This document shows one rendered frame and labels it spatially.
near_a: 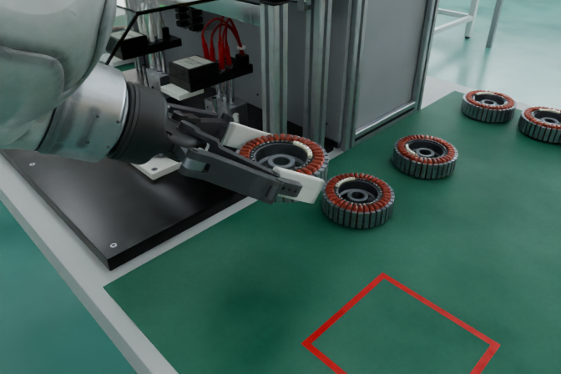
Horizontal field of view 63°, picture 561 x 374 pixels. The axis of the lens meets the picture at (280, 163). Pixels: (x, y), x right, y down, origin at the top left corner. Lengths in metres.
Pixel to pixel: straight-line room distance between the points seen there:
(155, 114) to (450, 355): 0.41
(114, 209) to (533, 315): 0.59
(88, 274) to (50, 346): 0.97
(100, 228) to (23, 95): 0.50
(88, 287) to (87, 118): 0.31
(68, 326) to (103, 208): 0.95
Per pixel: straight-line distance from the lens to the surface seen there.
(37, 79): 0.23
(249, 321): 0.58
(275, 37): 0.70
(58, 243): 0.75
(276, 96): 0.73
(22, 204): 0.87
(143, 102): 0.43
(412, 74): 1.06
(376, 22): 0.89
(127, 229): 0.71
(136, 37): 1.04
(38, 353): 1.65
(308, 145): 0.57
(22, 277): 1.92
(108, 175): 0.84
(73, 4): 0.21
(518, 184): 0.90
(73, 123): 0.40
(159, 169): 0.81
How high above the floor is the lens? 1.20
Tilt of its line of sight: 31 degrees down
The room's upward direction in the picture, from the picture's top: straight up
